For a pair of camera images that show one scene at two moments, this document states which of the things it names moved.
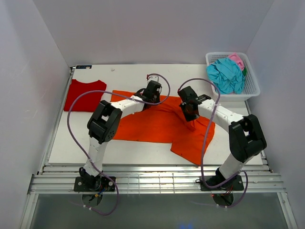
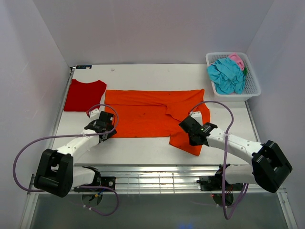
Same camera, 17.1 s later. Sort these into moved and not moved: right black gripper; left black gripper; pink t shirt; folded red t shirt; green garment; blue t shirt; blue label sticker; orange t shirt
Moved: right black gripper; left black gripper; orange t shirt
Not moved: pink t shirt; blue label sticker; green garment; folded red t shirt; blue t shirt
